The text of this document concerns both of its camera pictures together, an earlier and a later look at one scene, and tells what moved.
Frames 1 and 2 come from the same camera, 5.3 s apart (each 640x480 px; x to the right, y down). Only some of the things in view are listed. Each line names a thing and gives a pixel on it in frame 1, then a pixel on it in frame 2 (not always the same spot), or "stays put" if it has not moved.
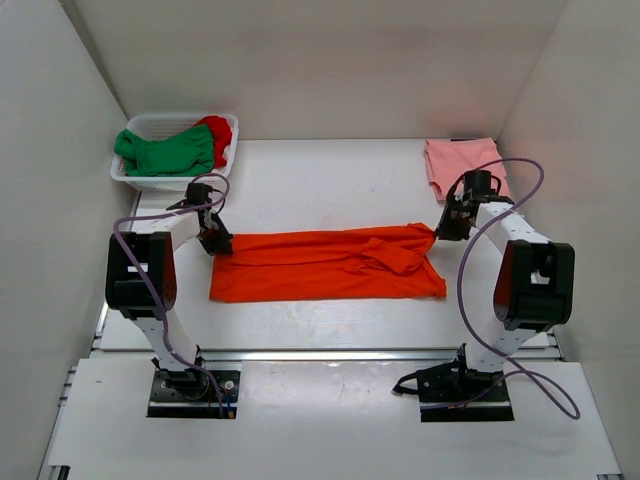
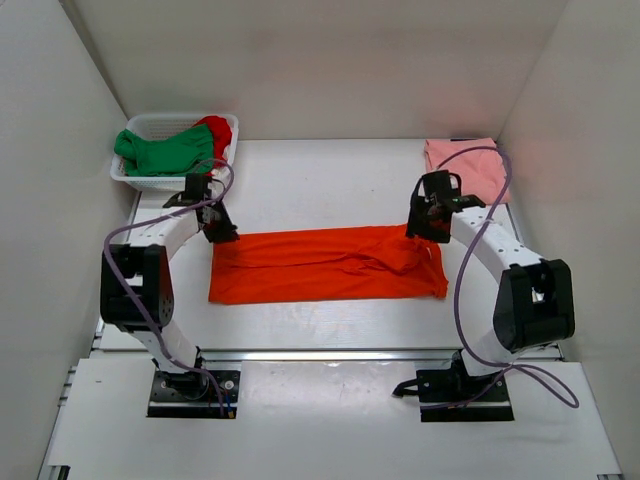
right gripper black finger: (458, 219) → (428, 221)
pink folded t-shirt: (448, 159) stays put
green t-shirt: (186, 154) stays put
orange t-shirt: (394, 262) stays put
